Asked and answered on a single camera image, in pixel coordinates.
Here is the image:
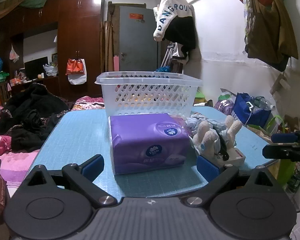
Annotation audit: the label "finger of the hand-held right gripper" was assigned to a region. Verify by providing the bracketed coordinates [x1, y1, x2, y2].
[262, 143, 300, 162]
[271, 131, 300, 144]

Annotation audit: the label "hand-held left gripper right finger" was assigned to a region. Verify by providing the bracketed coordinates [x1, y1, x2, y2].
[181, 155, 283, 208]

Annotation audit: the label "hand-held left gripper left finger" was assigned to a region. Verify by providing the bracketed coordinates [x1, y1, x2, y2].
[27, 154, 118, 208]

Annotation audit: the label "white fluffy plush toy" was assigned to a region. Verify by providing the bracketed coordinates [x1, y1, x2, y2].
[192, 115, 242, 159]

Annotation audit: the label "white box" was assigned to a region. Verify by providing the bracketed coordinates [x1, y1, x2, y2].
[195, 148, 246, 168]

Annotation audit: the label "light blue cloth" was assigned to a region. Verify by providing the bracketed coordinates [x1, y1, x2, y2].
[186, 113, 228, 140]

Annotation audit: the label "purple tissue pack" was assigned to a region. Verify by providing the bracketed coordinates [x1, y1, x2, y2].
[108, 113, 190, 175]

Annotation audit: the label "white plastic lattice basket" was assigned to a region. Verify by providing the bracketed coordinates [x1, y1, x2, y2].
[95, 71, 204, 118]

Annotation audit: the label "blue shopping bag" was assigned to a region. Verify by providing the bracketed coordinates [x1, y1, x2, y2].
[233, 93, 272, 129]

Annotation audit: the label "purple printed bag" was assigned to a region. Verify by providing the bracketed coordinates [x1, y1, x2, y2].
[214, 99, 234, 116]

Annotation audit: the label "green and white bag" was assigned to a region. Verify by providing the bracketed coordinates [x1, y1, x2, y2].
[216, 88, 237, 103]

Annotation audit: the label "black clothing pile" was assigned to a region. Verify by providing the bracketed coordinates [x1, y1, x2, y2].
[0, 82, 71, 152]

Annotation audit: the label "orange and white hanging bag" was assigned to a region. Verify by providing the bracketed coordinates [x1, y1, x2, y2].
[66, 58, 87, 85]

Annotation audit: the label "olive hanging bag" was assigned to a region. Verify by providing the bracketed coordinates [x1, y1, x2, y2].
[244, 0, 299, 72]

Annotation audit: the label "white plastic bag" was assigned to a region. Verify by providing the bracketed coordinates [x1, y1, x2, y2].
[43, 64, 58, 77]

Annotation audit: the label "dark wooden chair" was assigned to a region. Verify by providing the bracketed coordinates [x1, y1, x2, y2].
[171, 57, 184, 74]

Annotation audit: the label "black television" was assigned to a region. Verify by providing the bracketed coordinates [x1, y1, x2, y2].
[24, 56, 49, 79]

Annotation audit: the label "metal crutches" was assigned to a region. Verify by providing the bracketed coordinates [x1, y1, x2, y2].
[161, 42, 180, 68]

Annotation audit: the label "wooden sticks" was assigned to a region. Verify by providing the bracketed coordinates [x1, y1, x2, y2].
[104, 2, 116, 72]

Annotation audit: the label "brown wooden wardrobe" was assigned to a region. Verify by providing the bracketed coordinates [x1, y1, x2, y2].
[0, 0, 106, 101]

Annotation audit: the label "grey metal door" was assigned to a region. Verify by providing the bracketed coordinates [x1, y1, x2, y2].
[119, 6, 161, 72]

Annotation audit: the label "pink and white hanging bag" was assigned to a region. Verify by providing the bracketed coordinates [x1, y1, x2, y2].
[9, 44, 20, 63]

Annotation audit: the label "black hanging garment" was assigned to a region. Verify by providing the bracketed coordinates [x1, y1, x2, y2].
[162, 17, 197, 63]

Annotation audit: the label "white lettered hoodie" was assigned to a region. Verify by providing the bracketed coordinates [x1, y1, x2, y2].
[153, 0, 193, 42]

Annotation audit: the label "green handled bag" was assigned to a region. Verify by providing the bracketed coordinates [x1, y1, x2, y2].
[264, 115, 286, 136]

